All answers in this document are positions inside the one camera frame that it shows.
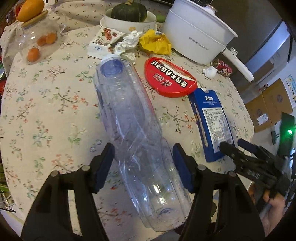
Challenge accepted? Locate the dark green pumpkin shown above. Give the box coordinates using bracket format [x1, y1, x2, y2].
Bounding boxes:
[111, 1, 147, 23]

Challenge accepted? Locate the white crumpled paper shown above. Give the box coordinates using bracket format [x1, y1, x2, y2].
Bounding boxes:
[113, 30, 143, 64]

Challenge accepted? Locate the crumpled nut snack package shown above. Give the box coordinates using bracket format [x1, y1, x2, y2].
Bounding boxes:
[87, 27, 125, 59]

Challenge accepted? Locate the floral tablecloth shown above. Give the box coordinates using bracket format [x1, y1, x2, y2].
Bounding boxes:
[0, 0, 255, 237]

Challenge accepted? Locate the glass jar with wooden lid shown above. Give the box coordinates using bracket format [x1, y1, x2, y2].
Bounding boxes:
[18, 11, 67, 64]

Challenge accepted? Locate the blue snack box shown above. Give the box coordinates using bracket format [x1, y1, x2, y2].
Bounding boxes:
[189, 88, 234, 163]

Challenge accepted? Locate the red instant noodle lid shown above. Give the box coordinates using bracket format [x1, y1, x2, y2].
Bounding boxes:
[144, 57, 198, 98]

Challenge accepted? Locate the person's right hand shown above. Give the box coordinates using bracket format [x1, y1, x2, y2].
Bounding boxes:
[260, 190, 285, 237]

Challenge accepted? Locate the white electric cooking pot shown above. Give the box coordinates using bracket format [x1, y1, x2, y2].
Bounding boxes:
[162, 1, 254, 82]

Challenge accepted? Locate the yellow crumpled wrapper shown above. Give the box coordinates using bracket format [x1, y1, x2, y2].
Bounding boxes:
[138, 29, 171, 55]

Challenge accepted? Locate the red drink can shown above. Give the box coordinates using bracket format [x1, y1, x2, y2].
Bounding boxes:
[211, 58, 232, 77]

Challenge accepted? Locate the small white crumpled tissue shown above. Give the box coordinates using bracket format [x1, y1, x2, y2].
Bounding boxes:
[203, 66, 218, 79]

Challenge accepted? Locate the clear plastic water bottle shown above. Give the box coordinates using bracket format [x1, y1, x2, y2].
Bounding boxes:
[93, 54, 191, 232]

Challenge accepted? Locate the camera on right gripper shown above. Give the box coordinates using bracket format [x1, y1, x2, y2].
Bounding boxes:
[277, 112, 295, 158]

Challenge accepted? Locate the grey refrigerator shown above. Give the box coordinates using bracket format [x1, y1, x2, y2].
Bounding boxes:
[211, 1, 292, 93]

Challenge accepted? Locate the white ceramic bowl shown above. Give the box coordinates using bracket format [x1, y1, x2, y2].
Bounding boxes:
[100, 8, 158, 34]

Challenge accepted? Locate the cardboard box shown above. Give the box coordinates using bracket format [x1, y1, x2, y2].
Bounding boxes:
[245, 78, 293, 133]

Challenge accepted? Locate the large orange on jar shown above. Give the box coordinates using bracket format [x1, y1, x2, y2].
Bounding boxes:
[17, 0, 45, 23]

